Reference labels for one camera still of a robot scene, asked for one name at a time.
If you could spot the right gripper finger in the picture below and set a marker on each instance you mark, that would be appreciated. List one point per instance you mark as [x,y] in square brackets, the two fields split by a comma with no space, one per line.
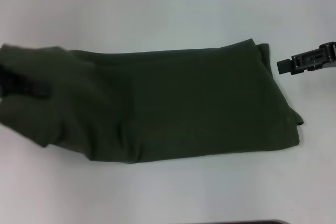
[302,62]

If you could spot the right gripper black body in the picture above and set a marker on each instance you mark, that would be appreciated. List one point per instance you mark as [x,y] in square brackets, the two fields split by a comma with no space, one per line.
[331,54]

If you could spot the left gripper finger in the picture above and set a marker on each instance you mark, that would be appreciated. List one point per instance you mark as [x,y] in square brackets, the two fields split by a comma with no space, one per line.
[26,86]

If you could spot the dark green printed t-shirt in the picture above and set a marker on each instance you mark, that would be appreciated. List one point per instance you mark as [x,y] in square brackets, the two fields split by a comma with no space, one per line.
[170,103]

